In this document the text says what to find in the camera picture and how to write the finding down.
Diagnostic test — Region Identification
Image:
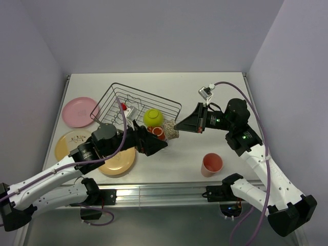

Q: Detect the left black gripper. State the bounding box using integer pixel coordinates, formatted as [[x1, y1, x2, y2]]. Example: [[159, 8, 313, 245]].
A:
[[102, 119, 167, 157]]

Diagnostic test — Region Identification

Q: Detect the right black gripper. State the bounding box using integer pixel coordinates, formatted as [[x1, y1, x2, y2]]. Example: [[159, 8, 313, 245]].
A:
[[174, 102, 234, 133]]

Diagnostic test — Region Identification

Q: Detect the orange brown ceramic mug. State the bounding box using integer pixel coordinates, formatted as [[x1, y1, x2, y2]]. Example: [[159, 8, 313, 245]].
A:
[[147, 127, 166, 141]]

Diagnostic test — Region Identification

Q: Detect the small patterned glass cup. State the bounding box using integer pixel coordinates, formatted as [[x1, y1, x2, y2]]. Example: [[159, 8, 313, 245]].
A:
[[162, 119, 179, 140]]

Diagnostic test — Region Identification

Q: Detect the lime green bowl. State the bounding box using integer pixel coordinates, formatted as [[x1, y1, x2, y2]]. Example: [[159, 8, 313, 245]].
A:
[[143, 108, 163, 127]]

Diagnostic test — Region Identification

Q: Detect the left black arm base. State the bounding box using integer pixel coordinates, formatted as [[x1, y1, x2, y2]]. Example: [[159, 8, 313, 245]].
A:
[[69, 178, 116, 227]]

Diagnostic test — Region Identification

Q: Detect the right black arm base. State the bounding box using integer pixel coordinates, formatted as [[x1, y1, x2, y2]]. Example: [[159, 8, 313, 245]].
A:
[[202, 184, 250, 221]]

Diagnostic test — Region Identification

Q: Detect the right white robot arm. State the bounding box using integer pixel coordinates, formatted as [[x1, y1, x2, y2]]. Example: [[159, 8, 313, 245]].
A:
[[174, 98, 317, 237]]

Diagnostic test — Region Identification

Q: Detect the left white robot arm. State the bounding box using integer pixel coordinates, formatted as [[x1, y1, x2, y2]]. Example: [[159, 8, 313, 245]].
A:
[[1, 124, 168, 232]]

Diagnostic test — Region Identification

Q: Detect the orange plastic plate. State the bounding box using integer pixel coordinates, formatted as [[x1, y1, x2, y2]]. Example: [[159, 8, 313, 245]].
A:
[[98, 148, 136, 176]]

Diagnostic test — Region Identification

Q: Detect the pink plastic cup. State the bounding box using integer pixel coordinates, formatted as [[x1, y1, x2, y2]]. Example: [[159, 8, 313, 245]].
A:
[[201, 153, 223, 177]]

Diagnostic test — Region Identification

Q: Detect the pink plastic plate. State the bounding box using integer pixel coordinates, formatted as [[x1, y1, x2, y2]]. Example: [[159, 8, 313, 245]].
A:
[[61, 97, 99, 128]]

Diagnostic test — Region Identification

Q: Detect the cream yellow floral plate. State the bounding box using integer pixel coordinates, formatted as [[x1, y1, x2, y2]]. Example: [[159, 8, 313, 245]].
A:
[[54, 129, 91, 161]]

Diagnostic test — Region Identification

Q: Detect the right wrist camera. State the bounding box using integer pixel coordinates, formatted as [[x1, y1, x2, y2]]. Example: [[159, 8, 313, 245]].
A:
[[198, 84, 215, 105]]

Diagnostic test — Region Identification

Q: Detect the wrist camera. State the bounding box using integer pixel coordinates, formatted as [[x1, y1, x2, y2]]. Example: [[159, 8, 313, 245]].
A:
[[198, 84, 215, 105], [121, 103, 139, 127]]

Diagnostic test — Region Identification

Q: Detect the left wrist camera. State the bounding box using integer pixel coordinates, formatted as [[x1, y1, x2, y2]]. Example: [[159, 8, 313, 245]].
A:
[[121, 103, 139, 127]]

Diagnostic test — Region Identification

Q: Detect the metal wire dish rack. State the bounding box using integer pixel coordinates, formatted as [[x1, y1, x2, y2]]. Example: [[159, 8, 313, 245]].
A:
[[93, 83, 182, 131]]

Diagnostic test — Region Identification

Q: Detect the aluminium front rail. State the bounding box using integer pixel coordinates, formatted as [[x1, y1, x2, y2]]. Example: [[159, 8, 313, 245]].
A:
[[25, 182, 272, 210]]

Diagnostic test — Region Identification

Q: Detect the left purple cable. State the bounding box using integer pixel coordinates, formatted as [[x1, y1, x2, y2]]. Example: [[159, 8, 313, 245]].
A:
[[0, 96, 129, 228]]

